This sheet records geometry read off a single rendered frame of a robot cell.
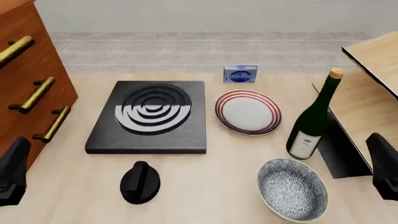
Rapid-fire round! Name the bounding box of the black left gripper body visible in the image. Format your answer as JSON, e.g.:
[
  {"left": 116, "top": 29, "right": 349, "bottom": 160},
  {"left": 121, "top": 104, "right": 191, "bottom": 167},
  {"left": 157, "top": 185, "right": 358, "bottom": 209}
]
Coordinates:
[{"left": 0, "top": 183, "right": 27, "bottom": 207}]

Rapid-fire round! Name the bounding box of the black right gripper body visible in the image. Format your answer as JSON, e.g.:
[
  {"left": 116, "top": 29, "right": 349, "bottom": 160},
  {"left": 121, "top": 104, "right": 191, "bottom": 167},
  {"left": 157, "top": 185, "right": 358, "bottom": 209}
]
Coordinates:
[{"left": 373, "top": 177, "right": 398, "bottom": 202}]

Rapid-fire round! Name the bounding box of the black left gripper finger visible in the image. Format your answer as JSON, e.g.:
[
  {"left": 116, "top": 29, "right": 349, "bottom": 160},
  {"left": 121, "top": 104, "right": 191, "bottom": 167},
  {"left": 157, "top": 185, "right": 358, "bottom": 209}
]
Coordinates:
[{"left": 0, "top": 136, "right": 32, "bottom": 190}]

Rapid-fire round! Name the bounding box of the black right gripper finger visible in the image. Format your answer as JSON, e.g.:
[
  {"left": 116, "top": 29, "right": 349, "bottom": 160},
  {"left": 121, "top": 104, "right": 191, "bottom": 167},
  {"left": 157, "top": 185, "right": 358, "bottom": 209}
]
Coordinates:
[{"left": 365, "top": 132, "right": 398, "bottom": 183}]

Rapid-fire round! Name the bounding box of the flat black stove plate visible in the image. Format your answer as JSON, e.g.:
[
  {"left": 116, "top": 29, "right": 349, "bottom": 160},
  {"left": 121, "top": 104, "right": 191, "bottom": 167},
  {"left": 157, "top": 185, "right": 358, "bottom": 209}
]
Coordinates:
[{"left": 85, "top": 80, "right": 208, "bottom": 155}]

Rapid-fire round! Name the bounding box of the blue patterned bowl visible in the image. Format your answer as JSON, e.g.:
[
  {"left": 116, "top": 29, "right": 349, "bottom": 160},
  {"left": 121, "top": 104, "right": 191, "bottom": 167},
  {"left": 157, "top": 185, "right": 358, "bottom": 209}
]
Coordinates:
[{"left": 256, "top": 157, "right": 330, "bottom": 223}]

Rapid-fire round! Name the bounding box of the round black stove knob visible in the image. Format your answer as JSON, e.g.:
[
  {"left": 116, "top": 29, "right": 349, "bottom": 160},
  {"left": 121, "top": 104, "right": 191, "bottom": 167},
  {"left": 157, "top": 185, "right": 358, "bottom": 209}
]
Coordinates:
[{"left": 119, "top": 161, "right": 162, "bottom": 205}]

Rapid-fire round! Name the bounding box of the pale wood rack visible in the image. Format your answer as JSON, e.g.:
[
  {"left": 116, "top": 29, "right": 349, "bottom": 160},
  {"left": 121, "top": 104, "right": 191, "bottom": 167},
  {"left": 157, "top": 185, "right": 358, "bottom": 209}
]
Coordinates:
[{"left": 310, "top": 30, "right": 398, "bottom": 179}]

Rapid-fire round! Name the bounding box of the dark green wine bottle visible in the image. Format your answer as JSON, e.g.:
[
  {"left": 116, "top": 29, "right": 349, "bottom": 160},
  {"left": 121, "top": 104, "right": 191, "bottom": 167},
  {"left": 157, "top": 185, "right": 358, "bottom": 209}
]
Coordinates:
[{"left": 285, "top": 67, "right": 345, "bottom": 161}]

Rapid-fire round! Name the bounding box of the wooden cabinet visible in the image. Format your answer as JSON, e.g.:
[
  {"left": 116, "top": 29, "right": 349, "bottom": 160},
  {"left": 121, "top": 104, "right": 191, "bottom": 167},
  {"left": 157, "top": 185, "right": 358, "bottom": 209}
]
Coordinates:
[{"left": 0, "top": 0, "right": 79, "bottom": 174}]

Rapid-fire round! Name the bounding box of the white plate with red rings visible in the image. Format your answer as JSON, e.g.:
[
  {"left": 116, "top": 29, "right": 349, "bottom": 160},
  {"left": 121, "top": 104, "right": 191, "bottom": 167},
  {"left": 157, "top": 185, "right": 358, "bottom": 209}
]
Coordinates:
[{"left": 214, "top": 90, "right": 283, "bottom": 136}]

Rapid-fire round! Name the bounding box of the small blue printed box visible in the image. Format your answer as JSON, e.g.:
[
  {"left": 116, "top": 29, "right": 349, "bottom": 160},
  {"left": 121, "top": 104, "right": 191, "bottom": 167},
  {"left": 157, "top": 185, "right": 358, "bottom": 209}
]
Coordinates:
[{"left": 222, "top": 64, "right": 259, "bottom": 84}]

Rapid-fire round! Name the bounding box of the long brass drawer handle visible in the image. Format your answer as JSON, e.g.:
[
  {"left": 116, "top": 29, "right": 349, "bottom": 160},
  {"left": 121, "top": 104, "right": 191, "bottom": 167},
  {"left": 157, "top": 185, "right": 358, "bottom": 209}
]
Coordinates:
[{"left": 0, "top": 35, "right": 35, "bottom": 70}]

